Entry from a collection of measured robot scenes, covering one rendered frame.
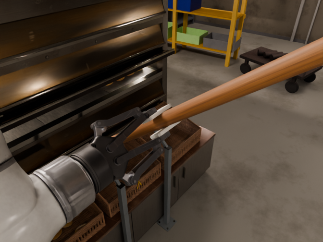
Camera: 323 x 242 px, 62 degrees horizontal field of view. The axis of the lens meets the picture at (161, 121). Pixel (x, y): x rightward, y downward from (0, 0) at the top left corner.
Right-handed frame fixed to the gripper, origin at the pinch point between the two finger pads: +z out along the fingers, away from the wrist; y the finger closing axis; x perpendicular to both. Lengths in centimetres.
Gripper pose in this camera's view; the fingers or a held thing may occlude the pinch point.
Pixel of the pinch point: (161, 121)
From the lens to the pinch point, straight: 55.5
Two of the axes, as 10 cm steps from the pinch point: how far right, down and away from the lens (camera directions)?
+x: 5.9, -2.5, -7.7
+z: 6.3, -4.4, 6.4
